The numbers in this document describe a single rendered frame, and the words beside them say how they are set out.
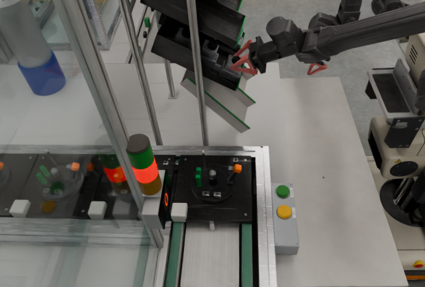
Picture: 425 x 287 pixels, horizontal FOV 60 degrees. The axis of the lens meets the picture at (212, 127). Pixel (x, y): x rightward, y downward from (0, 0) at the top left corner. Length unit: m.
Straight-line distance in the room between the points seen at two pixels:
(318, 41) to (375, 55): 2.41
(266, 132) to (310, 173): 0.24
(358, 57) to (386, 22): 2.44
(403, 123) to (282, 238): 0.57
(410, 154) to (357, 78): 1.62
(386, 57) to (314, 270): 2.47
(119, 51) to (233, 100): 0.81
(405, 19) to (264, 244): 0.67
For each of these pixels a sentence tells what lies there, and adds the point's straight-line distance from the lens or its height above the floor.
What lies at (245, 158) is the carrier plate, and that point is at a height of 0.97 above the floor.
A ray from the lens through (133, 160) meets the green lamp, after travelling 0.74.
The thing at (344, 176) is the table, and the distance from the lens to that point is 1.38.
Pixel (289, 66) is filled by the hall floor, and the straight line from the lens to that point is 3.13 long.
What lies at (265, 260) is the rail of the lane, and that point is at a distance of 1.08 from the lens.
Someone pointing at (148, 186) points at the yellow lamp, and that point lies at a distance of 0.81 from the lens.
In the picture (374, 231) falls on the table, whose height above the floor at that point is 0.86.
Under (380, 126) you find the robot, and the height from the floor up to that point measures 0.80.
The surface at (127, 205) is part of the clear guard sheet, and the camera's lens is 0.79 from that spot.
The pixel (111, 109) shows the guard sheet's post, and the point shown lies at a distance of 0.65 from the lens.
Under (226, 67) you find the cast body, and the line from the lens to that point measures 1.12.
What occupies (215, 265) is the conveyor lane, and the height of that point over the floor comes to 0.92.
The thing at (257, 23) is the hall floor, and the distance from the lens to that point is 3.63.
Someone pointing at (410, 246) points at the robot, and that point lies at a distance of 2.01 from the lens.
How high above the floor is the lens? 1.96
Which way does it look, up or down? 48 degrees down
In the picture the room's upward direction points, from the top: 5 degrees counter-clockwise
